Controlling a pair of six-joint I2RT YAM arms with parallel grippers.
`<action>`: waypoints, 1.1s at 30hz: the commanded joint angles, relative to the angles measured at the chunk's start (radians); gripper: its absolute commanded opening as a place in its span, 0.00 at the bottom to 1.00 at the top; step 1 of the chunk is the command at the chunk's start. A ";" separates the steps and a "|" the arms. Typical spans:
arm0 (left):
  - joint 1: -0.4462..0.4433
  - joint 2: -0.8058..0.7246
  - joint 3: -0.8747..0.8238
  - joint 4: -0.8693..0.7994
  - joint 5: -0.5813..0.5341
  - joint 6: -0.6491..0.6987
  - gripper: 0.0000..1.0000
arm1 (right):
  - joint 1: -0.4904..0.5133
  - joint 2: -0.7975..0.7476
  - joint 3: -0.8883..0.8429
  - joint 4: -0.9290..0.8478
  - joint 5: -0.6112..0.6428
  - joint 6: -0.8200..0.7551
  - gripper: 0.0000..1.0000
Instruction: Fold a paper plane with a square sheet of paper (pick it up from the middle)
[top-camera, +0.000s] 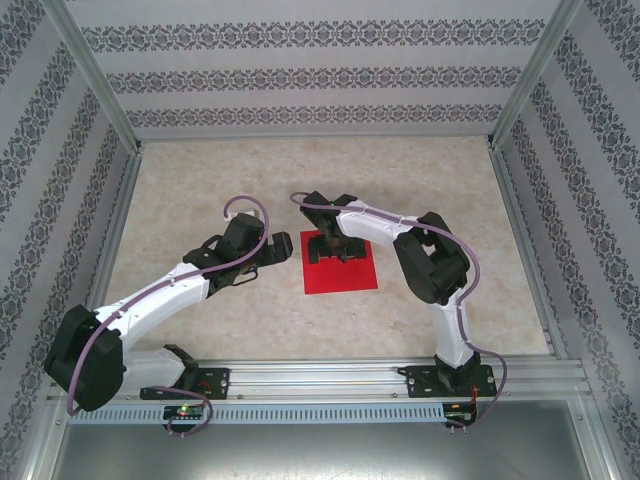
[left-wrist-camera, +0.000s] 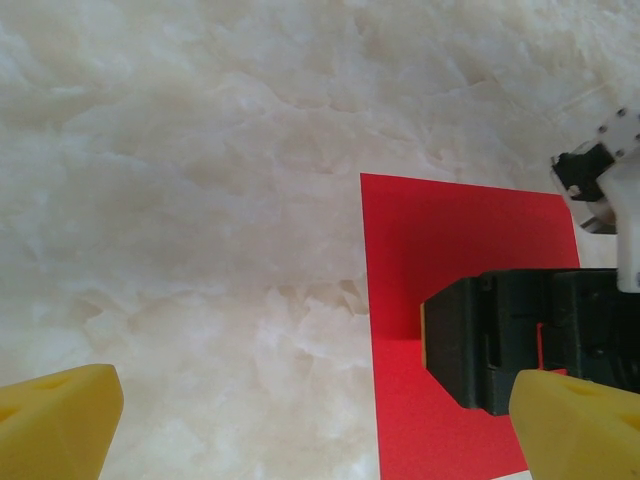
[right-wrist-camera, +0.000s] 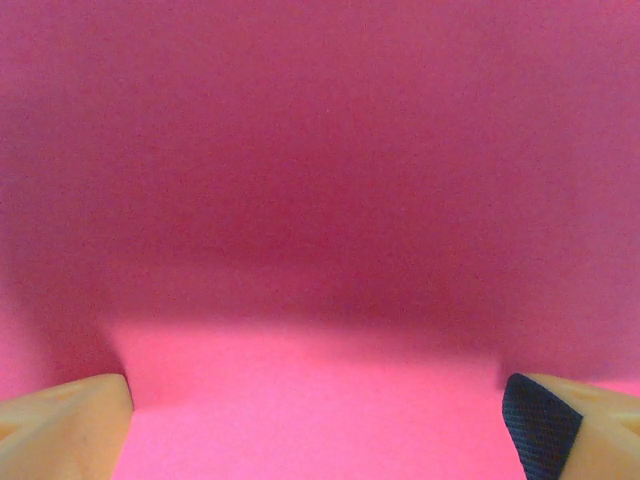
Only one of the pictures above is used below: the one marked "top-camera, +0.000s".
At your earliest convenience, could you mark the red paper sheet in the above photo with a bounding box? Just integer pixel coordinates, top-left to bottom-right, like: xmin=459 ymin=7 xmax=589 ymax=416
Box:
xmin=298 ymin=229 xmax=380 ymax=296

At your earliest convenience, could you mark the grey metal sheet panel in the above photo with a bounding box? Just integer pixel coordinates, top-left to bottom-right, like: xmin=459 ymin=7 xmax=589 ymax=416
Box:
xmin=49 ymin=422 xmax=596 ymax=480

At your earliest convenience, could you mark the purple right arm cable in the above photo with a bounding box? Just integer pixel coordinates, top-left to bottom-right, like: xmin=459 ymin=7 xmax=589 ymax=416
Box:
xmin=289 ymin=191 xmax=511 ymax=431

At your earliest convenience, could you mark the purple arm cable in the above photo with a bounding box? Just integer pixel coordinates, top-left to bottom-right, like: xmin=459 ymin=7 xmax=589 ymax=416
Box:
xmin=289 ymin=191 xmax=511 ymax=431
xmin=66 ymin=195 xmax=272 ymax=440

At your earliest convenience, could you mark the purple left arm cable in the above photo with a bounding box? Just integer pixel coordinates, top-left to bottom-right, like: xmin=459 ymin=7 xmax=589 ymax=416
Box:
xmin=66 ymin=195 xmax=272 ymax=440

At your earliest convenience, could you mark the aluminium table side rail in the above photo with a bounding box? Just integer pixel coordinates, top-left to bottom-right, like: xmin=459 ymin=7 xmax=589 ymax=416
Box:
xmin=68 ymin=147 xmax=146 ymax=365
xmin=487 ymin=144 xmax=570 ymax=361

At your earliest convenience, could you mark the aluminium base rail beam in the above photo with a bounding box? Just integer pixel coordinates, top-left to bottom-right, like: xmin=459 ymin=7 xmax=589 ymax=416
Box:
xmin=48 ymin=355 xmax=590 ymax=402

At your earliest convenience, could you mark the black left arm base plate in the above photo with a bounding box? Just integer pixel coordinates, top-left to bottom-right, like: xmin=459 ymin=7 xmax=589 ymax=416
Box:
xmin=139 ymin=367 xmax=231 ymax=402

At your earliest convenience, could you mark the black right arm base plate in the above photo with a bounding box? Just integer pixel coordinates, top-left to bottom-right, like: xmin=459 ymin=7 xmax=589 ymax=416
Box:
xmin=405 ymin=364 xmax=497 ymax=400

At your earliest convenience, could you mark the slotted grey cable duct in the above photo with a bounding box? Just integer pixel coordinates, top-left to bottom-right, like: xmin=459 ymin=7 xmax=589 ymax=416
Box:
xmin=66 ymin=403 xmax=447 ymax=425

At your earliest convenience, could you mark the aluminium frame post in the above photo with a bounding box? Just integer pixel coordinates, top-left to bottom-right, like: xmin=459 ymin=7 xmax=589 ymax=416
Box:
xmin=487 ymin=0 xmax=599 ymax=151
xmin=42 ymin=0 xmax=145 ymax=154

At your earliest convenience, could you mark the short aluminium frame bar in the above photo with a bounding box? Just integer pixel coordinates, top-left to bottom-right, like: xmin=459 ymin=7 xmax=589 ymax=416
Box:
xmin=582 ymin=397 xmax=624 ymax=480
xmin=22 ymin=394 xmax=69 ymax=480

